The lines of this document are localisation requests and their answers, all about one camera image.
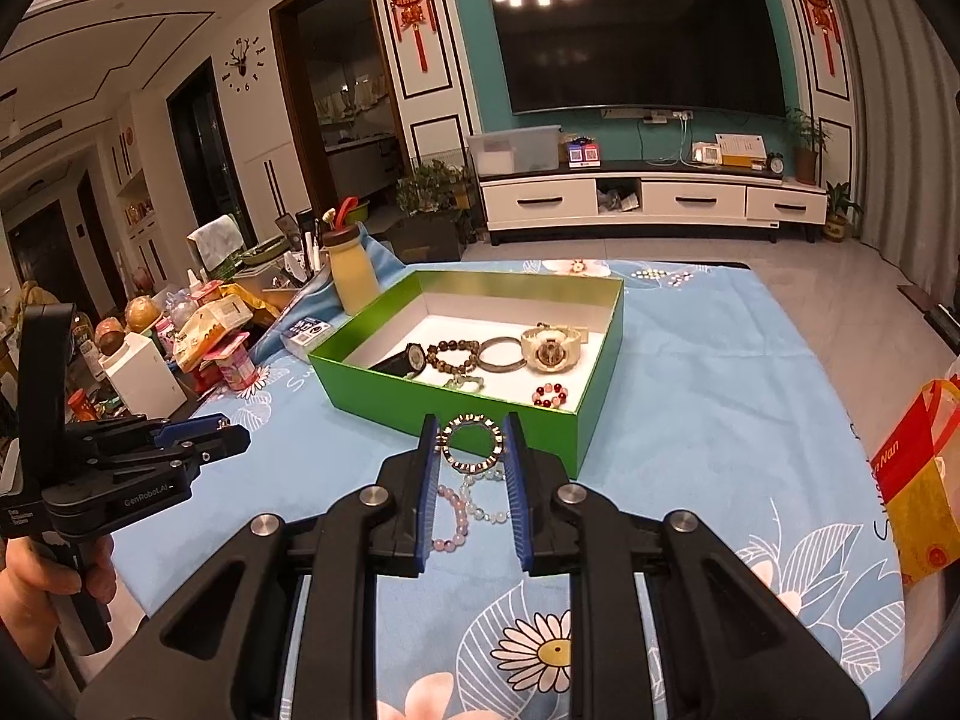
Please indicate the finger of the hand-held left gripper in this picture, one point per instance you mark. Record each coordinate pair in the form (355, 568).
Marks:
(184, 431)
(221, 446)

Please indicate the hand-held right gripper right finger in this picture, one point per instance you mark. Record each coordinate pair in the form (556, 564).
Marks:
(517, 495)

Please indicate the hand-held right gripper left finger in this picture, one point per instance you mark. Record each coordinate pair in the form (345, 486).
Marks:
(428, 495)

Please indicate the green cardboard box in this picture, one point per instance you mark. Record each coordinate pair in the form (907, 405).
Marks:
(360, 394)

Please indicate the silver metal bangle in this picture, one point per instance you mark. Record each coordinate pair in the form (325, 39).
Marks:
(501, 369)

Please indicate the black wrist watch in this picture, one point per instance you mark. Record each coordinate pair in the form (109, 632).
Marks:
(412, 356)

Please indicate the cream wrist watch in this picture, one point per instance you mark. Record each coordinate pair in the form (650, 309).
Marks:
(551, 351)

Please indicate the person's left hand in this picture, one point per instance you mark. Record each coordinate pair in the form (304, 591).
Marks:
(34, 600)

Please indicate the white carton box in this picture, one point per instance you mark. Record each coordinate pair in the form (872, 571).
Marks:
(142, 382)

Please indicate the pink yogurt pack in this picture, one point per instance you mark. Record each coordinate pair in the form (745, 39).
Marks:
(236, 371)

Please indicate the yellow snack packet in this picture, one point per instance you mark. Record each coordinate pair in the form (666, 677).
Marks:
(210, 326)

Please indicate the round brown fruit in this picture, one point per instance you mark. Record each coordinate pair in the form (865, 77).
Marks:
(111, 335)

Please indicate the round yellow fruit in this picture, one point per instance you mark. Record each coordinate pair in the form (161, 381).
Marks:
(142, 313)

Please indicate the small white and blue box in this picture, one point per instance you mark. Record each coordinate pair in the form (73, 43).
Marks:
(307, 330)

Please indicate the chair with grey cloth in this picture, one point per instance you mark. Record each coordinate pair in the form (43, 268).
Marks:
(214, 240)

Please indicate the yellow bottle with red lid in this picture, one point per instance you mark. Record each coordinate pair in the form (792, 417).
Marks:
(354, 277)

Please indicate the blue floral tablecloth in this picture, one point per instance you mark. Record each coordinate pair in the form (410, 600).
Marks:
(712, 390)

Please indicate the white television cabinet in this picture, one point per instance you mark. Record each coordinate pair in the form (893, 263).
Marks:
(555, 199)

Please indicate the bushy green potted plant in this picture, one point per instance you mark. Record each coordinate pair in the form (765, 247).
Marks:
(431, 187)

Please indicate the clear plastic storage box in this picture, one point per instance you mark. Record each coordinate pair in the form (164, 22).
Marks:
(517, 150)

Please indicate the red and blue desk display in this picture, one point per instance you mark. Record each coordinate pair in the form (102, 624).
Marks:
(583, 154)

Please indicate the small white device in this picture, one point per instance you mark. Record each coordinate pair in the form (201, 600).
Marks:
(706, 154)

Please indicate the yellow and red shopping bag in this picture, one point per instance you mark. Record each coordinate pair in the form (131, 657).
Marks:
(922, 510)

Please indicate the white power strip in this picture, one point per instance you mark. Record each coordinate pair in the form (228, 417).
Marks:
(667, 118)

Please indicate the yellow box with white card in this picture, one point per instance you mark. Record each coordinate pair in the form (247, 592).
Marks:
(741, 150)

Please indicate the small potted plant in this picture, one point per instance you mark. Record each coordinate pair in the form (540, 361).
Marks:
(836, 225)

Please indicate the black alarm clock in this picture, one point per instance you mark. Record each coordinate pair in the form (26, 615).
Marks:
(776, 163)

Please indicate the tall potted plant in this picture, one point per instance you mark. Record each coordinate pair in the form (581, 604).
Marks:
(806, 165)

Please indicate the black flat television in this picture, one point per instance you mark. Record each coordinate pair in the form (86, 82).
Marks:
(637, 37)

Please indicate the deer wall clock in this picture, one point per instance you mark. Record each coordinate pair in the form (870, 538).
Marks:
(246, 64)

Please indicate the red knot wall ornament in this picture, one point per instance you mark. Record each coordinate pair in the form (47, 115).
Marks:
(411, 4)
(819, 7)

